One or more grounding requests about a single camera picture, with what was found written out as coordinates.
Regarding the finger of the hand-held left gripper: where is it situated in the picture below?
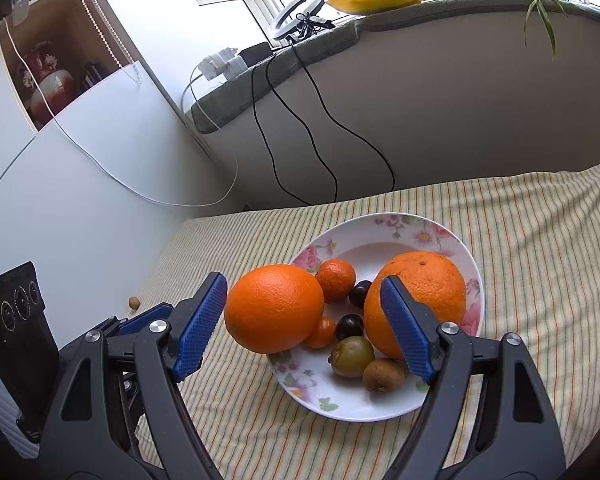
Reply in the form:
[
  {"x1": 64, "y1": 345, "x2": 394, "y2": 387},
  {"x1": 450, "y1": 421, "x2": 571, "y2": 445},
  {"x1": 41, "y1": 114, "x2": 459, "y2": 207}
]
[{"x1": 60, "y1": 304, "x2": 175, "y2": 356}]

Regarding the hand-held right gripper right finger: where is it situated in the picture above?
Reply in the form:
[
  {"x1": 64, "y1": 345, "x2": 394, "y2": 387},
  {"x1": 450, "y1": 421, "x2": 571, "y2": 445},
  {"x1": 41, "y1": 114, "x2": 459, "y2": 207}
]
[{"x1": 379, "y1": 275, "x2": 567, "y2": 480}]

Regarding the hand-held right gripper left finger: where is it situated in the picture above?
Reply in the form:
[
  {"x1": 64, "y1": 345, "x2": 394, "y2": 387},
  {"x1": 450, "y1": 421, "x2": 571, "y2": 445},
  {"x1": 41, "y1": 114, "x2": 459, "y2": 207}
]
[{"x1": 37, "y1": 271, "x2": 229, "y2": 480}]

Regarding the large orange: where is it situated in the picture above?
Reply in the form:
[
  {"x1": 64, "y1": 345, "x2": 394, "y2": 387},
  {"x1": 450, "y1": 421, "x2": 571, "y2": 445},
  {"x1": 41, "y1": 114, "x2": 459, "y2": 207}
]
[{"x1": 364, "y1": 252, "x2": 467, "y2": 360}]

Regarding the dark plum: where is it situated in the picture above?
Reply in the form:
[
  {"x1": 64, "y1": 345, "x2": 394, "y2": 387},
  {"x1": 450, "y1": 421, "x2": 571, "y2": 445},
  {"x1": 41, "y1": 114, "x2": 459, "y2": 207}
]
[
  {"x1": 349, "y1": 280, "x2": 373, "y2": 307},
  {"x1": 334, "y1": 313, "x2": 365, "y2": 341}
]

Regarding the medium orange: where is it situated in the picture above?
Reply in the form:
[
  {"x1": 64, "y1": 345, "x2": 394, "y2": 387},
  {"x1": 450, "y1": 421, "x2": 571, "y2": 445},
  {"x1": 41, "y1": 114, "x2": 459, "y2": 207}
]
[{"x1": 223, "y1": 264, "x2": 326, "y2": 355}]

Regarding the floral white plate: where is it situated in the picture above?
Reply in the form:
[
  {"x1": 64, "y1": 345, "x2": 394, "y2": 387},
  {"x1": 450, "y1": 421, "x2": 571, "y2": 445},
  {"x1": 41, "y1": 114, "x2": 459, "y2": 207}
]
[{"x1": 267, "y1": 213, "x2": 485, "y2": 422}]

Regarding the small tangerine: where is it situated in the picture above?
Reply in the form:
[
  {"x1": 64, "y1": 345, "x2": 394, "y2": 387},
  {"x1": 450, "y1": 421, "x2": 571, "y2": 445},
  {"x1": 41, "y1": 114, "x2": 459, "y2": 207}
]
[{"x1": 315, "y1": 259, "x2": 357, "y2": 304}]

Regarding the brown kiwi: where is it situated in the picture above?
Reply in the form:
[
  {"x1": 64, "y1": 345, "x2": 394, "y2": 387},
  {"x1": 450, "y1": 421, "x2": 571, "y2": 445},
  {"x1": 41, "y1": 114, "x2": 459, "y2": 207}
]
[{"x1": 362, "y1": 358, "x2": 407, "y2": 393}]

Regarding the green brown round fruit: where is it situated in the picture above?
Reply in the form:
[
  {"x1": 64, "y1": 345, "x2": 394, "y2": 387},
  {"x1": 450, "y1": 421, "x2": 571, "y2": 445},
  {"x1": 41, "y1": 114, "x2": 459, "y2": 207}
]
[{"x1": 328, "y1": 336, "x2": 376, "y2": 379}]

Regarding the small kumquat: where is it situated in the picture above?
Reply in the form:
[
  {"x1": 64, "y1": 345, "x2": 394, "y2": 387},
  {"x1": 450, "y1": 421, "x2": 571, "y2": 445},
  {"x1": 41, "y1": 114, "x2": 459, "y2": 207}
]
[{"x1": 305, "y1": 316, "x2": 337, "y2": 350}]

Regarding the white cabinet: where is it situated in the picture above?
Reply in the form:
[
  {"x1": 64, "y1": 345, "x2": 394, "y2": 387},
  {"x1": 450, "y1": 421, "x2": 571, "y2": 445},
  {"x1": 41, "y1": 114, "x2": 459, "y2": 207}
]
[{"x1": 0, "y1": 10, "x2": 246, "y2": 311}]

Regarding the striped bed sheet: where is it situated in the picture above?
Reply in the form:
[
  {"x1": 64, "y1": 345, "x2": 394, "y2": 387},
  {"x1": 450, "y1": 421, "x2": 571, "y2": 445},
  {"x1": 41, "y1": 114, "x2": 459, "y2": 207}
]
[{"x1": 130, "y1": 155, "x2": 600, "y2": 480}]

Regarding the grey windowsill cushion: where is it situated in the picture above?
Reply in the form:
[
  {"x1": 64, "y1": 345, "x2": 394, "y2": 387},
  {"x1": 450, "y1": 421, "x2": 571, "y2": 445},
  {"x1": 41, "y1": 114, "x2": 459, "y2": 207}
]
[{"x1": 186, "y1": 0, "x2": 600, "y2": 135}]

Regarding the red ceramic vase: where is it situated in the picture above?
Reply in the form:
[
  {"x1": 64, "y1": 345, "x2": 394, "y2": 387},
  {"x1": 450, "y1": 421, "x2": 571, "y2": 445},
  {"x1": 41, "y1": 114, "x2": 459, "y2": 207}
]
[{"x1": 19, "y1": 42, "x2": 76, "y2": 123}]

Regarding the white power strip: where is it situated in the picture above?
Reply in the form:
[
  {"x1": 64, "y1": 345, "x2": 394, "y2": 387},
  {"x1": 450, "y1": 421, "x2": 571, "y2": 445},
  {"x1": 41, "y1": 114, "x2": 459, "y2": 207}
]
[{"x1": 197, "y1": 47, "x2": 248, "y2": 81}]

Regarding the black power adapter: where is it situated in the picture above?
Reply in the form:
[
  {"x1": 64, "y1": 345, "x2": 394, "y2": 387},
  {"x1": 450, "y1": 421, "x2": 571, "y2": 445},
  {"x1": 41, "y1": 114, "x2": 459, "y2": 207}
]
[{"x1": 240, "y1": 41, "x2": 273, "y2": 67}]

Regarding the wooden shelf niche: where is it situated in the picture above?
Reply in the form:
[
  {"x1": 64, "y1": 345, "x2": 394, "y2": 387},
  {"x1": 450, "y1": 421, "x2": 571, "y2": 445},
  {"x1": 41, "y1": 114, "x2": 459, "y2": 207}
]
[{"x1": 0, "y1": 0, "x2": 143, "y2": 133}]

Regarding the white cable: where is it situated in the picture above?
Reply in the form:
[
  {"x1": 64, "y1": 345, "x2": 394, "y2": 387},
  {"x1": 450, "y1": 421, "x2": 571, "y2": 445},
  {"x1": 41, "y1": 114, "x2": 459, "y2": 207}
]
[{"x1": 2, "y1": 20, "x2": 241, "y2": 207}]

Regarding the black cable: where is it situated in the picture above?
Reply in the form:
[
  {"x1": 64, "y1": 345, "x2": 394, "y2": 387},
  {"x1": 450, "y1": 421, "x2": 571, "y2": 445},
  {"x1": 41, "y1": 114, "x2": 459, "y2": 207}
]
[
  {"x1": 290, "y1": 40, "x2": 397, "y2": 192},
  {"x1": 265, "y1": 57, "x2": 340, "y2": 203},
  {"x1": 251, "y1": 62, "x2": 315, "y2": 207}
]

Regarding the white bead chain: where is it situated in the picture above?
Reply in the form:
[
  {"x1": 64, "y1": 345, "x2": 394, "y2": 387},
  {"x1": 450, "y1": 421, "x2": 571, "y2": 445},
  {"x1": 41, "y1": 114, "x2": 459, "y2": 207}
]
[{"x1": 62, "y1": 0, "x2": 143, "y2": 85}]

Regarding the ring light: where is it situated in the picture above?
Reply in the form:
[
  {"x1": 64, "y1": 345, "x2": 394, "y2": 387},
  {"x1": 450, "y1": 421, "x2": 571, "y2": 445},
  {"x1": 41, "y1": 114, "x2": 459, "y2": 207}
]
[{"x1": 269, "y1": 0, "x2": 336, "y2": 43}]

